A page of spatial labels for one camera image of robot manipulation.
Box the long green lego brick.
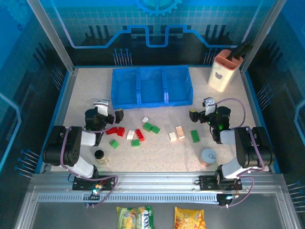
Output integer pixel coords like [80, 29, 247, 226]
[190, 130, 201, 143]

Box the long white lego brick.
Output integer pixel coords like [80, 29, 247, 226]
[175, 126, 186, 139]

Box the blue three-compartment bin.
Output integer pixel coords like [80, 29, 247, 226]
[111, 65, 193, 110]

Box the glass jar with black lid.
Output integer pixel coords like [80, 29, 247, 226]
[94, 149, 108, 165]

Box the metal tin can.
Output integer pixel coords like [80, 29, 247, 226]
[201, 147, 217, 167]

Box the cream pink knife holder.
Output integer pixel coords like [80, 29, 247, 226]
[207, 49, 244, 93]

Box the green yellow snack bag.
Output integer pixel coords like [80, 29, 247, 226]
[116, 206, 154, 229]

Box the orange yellow snack bag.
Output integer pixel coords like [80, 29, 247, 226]
[173, 207, 206, 229]

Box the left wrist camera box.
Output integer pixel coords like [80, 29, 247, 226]
[93, 100, 111, 117]

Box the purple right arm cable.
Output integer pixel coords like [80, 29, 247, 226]
[215, 98, 264, 178]

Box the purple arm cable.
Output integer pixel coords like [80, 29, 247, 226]
[59, 102, 117, 171]
[215, 98, 264, 178]

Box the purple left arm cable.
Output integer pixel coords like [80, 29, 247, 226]
[59, 102, 117, 171]

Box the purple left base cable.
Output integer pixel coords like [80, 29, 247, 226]
[82, 175, 119, 208]

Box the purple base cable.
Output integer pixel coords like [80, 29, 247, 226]
[220, 176, 254, 209]
[82, 175, 119, 208]

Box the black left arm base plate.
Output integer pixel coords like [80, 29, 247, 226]
[72, 175, 115, 191]

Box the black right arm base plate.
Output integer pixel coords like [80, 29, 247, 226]
[199, 175, 243, 191]

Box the black knife handle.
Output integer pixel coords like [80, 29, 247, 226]
[228, 42, 251, 60]

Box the aluminium mounting rail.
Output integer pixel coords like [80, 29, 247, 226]
[33, 171, 284, 191]

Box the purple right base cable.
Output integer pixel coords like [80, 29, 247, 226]
[220, 176, 254, 209]

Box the slotted grey cable duct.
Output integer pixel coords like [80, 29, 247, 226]
[37, 192, 221, 204]

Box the aluminium frame post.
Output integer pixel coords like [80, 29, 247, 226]
[239, 0, 286, 73]
[26, 0, 79, 73]

